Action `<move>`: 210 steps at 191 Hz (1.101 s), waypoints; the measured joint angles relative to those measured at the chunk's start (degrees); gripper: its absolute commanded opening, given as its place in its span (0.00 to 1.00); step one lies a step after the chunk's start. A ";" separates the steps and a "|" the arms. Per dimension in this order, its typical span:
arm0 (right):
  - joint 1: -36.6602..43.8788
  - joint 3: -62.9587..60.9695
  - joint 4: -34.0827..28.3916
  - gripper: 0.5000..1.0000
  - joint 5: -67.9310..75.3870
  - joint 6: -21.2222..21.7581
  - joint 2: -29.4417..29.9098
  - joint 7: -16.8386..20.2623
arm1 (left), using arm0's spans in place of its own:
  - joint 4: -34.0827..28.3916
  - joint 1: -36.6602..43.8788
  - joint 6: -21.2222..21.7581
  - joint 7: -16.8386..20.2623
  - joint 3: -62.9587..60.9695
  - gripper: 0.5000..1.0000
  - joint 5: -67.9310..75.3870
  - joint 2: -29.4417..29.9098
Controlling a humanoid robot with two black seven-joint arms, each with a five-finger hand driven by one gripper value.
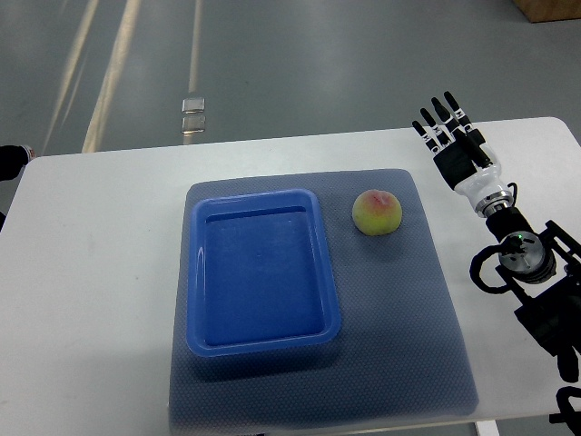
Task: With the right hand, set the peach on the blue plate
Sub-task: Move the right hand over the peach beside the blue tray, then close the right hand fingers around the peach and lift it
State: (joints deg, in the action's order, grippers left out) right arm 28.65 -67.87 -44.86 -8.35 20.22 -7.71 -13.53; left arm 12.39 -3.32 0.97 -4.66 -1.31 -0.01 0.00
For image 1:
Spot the lower clear floor marker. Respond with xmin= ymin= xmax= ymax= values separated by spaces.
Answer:
xmin=182 ymin=114 xmax=206 ymax=135

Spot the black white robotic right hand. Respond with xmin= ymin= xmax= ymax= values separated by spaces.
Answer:
xmin=412 ymin=91 xmax=517 ymax=218

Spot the black object at left edge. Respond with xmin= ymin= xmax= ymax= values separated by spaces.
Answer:
xmin=0 ymin=145 xmax=36 ymax=182

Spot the grey blue textured mat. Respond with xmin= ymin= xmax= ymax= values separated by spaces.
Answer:
xmin=169 ymin=169 xmax=478 ymax=435

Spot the green red peach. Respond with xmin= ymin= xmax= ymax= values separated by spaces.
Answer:
xmin=351 ymin=190 xmax=403 ymax=236

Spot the upper clear floor marker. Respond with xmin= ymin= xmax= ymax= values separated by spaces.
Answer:
xmin=182 ymin=96 xmax=205 ymax=114

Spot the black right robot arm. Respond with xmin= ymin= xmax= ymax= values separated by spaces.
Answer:
xmin=469 ymin=183 xmax=580 ymax=435

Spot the blue rectangular plastic tray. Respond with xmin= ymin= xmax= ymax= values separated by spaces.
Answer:
xmin=185 ymin=189 xmax=341 ymax=359

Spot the clear floor marker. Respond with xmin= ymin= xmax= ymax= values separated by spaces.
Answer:
xmin=182 ymin=114 xmax=206 ymax=135
xmin=182 ymin=96 xmax=205 ymax=114

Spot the brown cardboard box corner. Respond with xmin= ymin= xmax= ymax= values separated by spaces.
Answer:
xmin=514 ymin=0 xmax=580 ymax=24

